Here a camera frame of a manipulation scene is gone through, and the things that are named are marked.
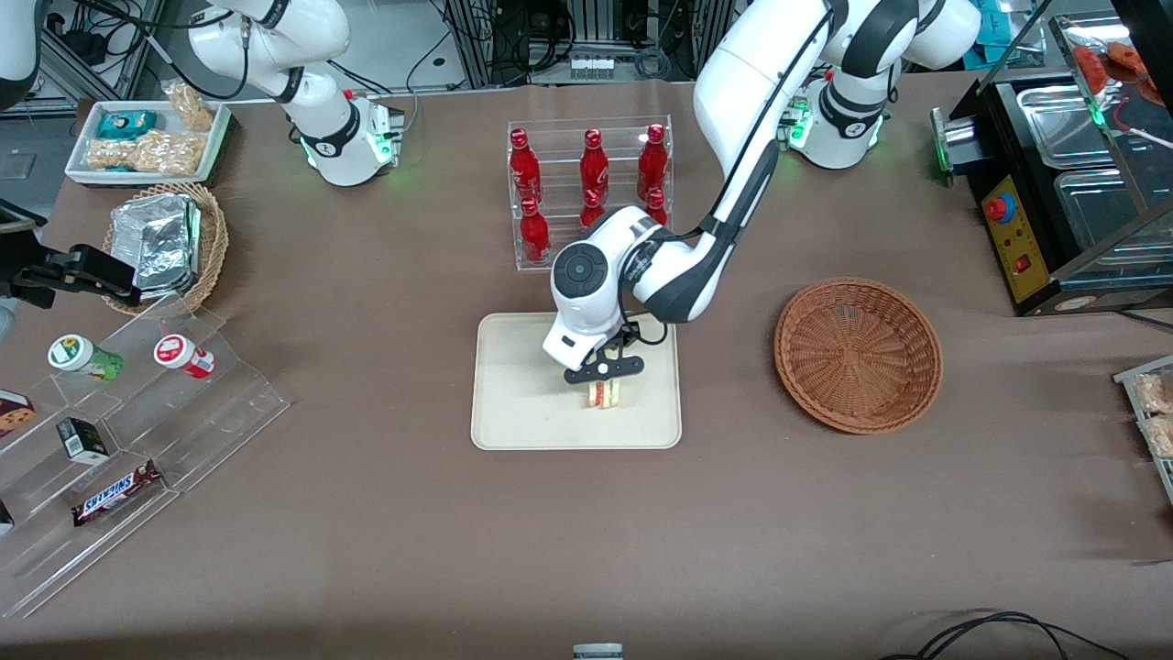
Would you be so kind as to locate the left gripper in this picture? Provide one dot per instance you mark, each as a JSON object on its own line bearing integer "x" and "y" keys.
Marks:
{"x": 627, "y": 337}

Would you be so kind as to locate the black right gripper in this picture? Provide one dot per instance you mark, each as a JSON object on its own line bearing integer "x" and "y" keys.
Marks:
{"x": 38, "y": 274}

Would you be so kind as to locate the triangular sandwich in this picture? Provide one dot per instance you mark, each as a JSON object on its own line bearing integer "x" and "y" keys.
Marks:
{"x": 603, "y": 394}

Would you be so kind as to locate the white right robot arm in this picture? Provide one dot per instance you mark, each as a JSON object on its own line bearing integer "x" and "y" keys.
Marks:
{"x": 321, "y": 119}

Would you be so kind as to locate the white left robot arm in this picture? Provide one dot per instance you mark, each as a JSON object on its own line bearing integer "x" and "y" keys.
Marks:
{"x": 751, "y": 82}

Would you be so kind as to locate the beige rectangular plastic tray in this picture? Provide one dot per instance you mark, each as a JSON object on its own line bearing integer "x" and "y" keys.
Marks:
{"x": 522, "y": 403}

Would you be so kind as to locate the light wicker basket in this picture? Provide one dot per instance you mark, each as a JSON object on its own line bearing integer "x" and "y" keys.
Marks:
{"x": 213, "y": 243}

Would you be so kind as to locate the white rectangular snack tray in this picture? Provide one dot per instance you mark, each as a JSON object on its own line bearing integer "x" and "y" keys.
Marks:
{"x": 215, "y": 137}

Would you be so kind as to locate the brown round wicker basket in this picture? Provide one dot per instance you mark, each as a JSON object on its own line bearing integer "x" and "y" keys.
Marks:
{"x": 857, "y": 357}

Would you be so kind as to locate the clear tray with pastries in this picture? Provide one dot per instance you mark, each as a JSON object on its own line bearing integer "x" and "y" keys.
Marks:
{"x": 1156, "y": 422}

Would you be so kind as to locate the silver foil containers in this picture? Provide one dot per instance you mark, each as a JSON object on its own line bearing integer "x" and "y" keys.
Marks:
{"x": 156, "y": 243}

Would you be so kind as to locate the green lid cup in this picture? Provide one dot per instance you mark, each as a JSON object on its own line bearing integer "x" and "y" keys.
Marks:
{"x": 81, "y": 357}

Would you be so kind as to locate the red lid cup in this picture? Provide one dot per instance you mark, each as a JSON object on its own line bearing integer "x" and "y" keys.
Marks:
{"x": 181, "y": 355}

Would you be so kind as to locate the clear bag of nuts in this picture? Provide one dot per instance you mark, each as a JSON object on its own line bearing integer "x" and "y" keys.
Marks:
{"x": 190, "y": 105}
{"x": 160, "y": 153}

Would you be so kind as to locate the red cola bottle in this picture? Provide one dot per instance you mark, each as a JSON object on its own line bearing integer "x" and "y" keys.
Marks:
{"x": 534, "y": 236}
{"x": 594, "y": 170}
{"x": 652, "y": 165}
{"x": 523, "y": 170}
{"x": 592, "y": 209}
{"x": 656, "y": 206}

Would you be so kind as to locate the teal snack packet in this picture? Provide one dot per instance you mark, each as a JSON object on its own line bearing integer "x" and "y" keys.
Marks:
{"x": 126, "y": 124}

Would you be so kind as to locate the brown cookie box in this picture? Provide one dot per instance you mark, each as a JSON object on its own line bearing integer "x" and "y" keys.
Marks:
{"x": 14, "y": 412}

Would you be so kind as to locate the small black carton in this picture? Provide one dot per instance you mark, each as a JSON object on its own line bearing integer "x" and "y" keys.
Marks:
{"x": 82, "y": 440}

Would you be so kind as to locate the clear acrylic stepped shelf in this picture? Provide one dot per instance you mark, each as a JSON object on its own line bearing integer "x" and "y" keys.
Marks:
{"x": 220, "y": 403}

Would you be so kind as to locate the clear acrylic bottle rack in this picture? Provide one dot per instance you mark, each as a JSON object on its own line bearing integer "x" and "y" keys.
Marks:
{"x": 561, "y": 147}

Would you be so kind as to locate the snickers chocolate bar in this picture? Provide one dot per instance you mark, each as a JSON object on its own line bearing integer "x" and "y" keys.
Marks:
{"x": 115, "y": 495}

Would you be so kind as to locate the grey device at table edge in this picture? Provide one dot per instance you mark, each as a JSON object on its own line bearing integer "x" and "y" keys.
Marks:
{"x": 597, "y": 653}

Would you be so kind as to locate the red emergency button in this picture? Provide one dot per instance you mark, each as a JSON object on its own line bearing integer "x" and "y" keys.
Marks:
{"x": 999, "y": 207}

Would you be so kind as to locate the black food warmer case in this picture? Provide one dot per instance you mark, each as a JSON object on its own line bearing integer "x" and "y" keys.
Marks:
{"x": 1035, "y": 183}

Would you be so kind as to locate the teal cardboard box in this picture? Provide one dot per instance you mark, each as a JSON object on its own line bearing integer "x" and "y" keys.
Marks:
{"x": 994, "y": 23}

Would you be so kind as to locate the red packaged food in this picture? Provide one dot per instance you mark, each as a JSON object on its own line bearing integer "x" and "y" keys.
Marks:
{"x": 1113, "y": 64}

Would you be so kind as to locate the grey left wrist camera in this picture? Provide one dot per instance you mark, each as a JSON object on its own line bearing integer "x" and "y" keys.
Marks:
{"x": 609, "y": 369}

